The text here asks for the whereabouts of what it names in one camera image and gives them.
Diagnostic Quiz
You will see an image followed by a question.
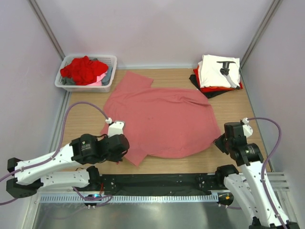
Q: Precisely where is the pink t shirt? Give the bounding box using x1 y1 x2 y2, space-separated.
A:
103 72 221 166

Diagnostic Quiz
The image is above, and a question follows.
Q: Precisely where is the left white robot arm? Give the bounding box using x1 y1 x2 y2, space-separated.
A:
6 134 130 198

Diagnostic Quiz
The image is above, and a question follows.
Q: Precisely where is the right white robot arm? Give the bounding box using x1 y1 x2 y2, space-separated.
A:
214 118 299 229

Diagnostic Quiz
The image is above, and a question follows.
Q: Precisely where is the red folded t shirt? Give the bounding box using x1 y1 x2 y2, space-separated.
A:
189 69 243 93

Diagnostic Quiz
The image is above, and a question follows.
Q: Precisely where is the light pink garment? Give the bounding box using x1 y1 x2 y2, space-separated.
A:
87 73 106 86

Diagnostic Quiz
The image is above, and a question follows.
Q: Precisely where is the black folded t shirt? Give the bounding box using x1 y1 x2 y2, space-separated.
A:
189 74 229 99

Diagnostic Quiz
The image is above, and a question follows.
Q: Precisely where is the white folded printed t shirt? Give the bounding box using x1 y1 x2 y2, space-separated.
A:
198 54 241 89

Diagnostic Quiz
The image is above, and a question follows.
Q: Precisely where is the grey garment in basket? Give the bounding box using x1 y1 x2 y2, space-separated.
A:
61 57 114 86

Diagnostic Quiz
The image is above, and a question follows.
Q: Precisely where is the red crumpled t shirt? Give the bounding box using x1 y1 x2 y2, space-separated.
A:
60 55 109 85

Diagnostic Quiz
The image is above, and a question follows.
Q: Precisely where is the white plastic basket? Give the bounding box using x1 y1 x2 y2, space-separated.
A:
55 54 117 93

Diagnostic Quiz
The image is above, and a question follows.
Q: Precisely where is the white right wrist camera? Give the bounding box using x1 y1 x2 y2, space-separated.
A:
241 118 253 138

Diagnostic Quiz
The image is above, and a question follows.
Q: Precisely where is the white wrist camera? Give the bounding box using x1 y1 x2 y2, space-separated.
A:
241 118 253 138
105 117 125 137

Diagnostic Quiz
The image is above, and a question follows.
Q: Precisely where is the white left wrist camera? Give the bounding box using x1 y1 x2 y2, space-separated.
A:
105 117 125 137

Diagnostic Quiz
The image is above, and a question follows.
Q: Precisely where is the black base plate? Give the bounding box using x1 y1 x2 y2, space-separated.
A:
101 173 228 197

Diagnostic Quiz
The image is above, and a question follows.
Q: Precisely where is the grey cable duct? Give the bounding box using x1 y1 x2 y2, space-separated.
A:
40 193 219 203

